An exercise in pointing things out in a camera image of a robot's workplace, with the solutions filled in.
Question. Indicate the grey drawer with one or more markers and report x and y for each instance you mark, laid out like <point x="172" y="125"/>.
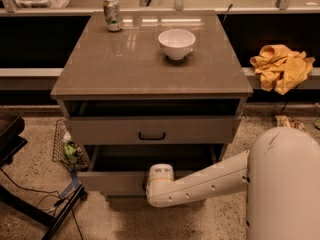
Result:
<point x="120" y="171"/>
<point x="153" y="130"/>

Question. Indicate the brown snack packet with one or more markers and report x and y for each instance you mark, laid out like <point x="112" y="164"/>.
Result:
<point x="284" y="121"/>

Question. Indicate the black chair base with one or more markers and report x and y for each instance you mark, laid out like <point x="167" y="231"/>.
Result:
<point x="37" y="180"/>

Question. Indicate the green snack bag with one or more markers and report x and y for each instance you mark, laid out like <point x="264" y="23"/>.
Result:
<point x="70" y="152"/>

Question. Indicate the grey drawer cabinet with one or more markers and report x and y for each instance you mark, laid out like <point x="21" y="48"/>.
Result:
<point x="126" y="74"/>

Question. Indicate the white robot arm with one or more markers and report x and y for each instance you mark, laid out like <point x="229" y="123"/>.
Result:
<point x="280" y="175"/>

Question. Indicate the blue tape strip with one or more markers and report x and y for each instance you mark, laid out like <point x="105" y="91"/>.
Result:
<point x="73" y="185"/>

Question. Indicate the yellow crumpled cloth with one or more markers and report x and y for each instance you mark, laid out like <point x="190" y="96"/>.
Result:
<point x="280" y="68"/>

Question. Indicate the wire mesh basket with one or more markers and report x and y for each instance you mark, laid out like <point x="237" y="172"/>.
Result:
<point x="62" y="136"/>

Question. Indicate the green white soda can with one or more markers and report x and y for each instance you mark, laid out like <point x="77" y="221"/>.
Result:
<point x="112" y="15"/>

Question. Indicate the white ceramic bowl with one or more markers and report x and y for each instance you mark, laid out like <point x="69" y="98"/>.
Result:
<point x="176" y="43"/>

